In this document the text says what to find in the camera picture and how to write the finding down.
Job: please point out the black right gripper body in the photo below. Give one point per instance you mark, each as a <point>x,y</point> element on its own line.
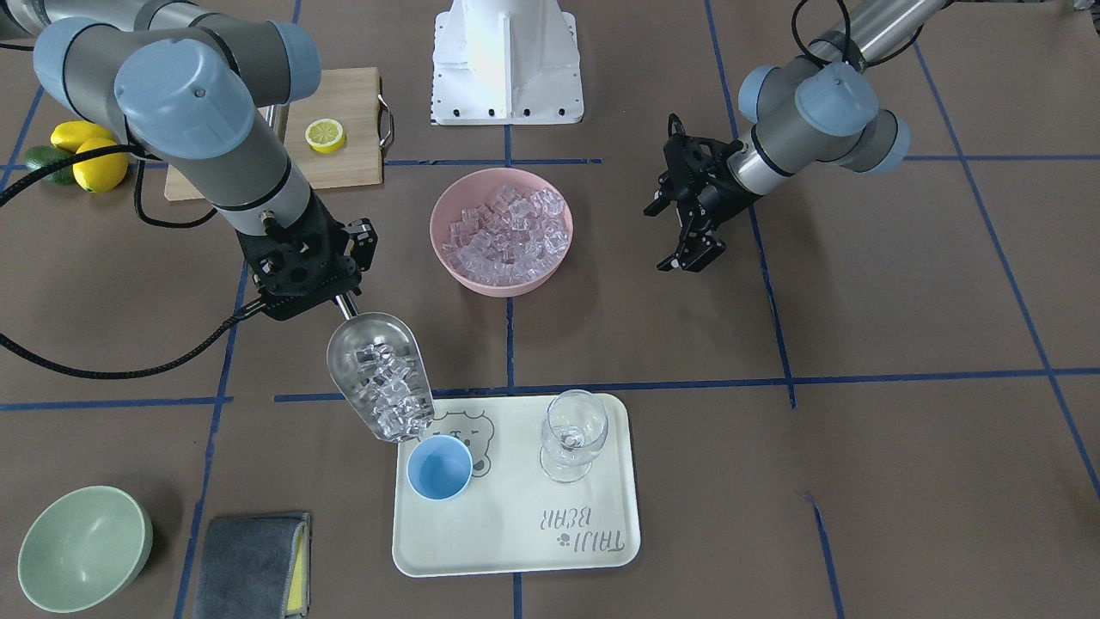
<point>362,242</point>

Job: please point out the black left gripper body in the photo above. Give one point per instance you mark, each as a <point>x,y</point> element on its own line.
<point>718,199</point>

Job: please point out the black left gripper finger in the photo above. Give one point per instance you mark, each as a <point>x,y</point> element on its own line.
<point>696,249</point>

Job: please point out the silver metal ice scoop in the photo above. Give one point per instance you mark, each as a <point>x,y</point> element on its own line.
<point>375,362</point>

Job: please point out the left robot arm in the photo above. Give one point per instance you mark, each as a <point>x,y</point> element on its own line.
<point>818,108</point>

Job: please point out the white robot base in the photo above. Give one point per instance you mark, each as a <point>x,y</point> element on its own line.
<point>498,63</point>

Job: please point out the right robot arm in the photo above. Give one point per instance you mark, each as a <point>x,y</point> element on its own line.
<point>186,85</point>

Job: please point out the clear ice cubes pile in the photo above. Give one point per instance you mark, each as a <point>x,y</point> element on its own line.
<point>515,236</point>

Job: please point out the light blue cup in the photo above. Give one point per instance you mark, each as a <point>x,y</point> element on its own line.
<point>439,468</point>

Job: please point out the half lemon slice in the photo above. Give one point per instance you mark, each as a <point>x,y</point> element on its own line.
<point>325,136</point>

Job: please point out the wooden cutting board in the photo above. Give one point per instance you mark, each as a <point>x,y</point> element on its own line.
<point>353,97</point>

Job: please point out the pink bowl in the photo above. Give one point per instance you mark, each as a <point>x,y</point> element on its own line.
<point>472,189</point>

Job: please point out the clear wine glass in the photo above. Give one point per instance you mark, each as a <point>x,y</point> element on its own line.
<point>573,433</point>

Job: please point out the yellow lemon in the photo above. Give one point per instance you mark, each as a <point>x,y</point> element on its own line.
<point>101,174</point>
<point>70,136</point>

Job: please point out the green lime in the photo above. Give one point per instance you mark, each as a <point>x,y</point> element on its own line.
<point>40,156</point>

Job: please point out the grey folded cloth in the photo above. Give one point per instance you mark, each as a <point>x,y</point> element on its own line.
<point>255,567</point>

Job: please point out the cream serving tray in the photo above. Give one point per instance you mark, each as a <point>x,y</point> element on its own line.
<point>511,517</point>

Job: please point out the green bowl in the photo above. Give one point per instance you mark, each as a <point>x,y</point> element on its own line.
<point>83,549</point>

